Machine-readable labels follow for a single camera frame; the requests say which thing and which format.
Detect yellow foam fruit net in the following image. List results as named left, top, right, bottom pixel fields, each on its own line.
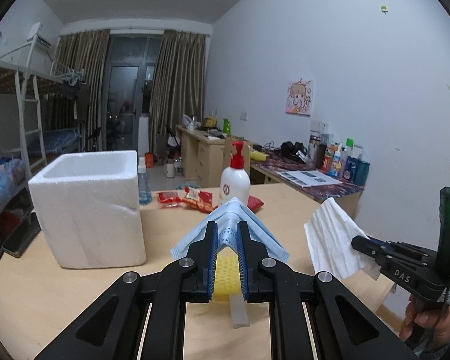
left=212, top=246, right=241, bottom=302

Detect blue face mask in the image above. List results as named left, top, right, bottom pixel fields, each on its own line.
left=170, top=197, right=289, bottom=263

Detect white foam strip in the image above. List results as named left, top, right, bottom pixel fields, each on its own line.
left=228, top=292, right=250, bottom=329

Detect person's right hand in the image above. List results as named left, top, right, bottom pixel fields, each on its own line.
left=399, top=295, right=450, bottom=349

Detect red tissue pack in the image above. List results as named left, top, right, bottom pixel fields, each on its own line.
left=247, top=196, right=264, bottom=212

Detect orange red snack bag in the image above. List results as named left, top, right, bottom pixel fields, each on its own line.
left=182, top=186, right=218, bottom=214

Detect white red pump lotion bottle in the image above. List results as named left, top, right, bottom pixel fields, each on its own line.
left=218, top=141, right=251, bottom=206

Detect red snack packet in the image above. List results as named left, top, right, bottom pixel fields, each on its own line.
left=157, top=191, right=182, bottom=208

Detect blue trash bin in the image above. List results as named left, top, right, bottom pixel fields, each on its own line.
left=175, top=181, right=200, bottom=190

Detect clear blue spray bottle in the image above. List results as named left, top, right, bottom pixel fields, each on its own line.
left=137, top=156, right=153, bottom=206

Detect printed paper sheet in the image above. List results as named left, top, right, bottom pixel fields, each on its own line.
left=278, top=171, right=341, bottom=188

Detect white kettle jug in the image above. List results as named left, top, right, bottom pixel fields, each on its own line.
left=164, top=162, right=176, bottom=179

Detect black headphones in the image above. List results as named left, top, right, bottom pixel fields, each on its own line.
left=280, top=141, right=307, bottom=163

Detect light wooden desk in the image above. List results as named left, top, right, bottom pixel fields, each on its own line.
left=175, top=126, right=226, bottom=188

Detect orange bucket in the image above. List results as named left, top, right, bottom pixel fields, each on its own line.
left=145, top=152, right=155, bottom=169

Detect green bottle on desk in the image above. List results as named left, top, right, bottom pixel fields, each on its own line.
left=223, top=118, right=231, bottom=136

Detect white styrofoam box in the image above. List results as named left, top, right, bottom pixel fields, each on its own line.
left=28, top=150, right=146, bottom=269

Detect black smartphone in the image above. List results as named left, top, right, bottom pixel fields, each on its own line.
left=2, top=212, right=41, bottom=258

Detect right brown curtain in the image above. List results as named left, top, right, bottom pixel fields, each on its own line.
left=148, top=30, right=207, bottom=151

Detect brown curtain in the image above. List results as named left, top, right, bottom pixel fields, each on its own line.
left=49, top=29, right=110, bottom=150
left=148, top=30, right=207, bottom=151

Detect blue checked far mattress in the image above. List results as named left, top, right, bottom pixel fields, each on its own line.
left=26, top=128, right=81, bottom=158

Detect blue plaid quilt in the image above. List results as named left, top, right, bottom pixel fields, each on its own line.
left=0, top=158, right=25, bottom=214

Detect glass balcony door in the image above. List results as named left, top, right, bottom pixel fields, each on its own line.
left=101, top=34, right=161, bottom=156

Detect white metal bunk bed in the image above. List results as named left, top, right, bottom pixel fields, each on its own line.
left=0, top=21, right=89, bottom=211

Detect left brown curtain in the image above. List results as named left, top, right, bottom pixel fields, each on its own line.
left=49, top=29, right=110, bottom=150

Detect white air conditioner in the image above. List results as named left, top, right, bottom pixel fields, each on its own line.
left=26, top=22, right=53, bottom=49

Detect cartoon girl wall poster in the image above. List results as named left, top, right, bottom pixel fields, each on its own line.
left=285, top=80, right=314, bottom=116

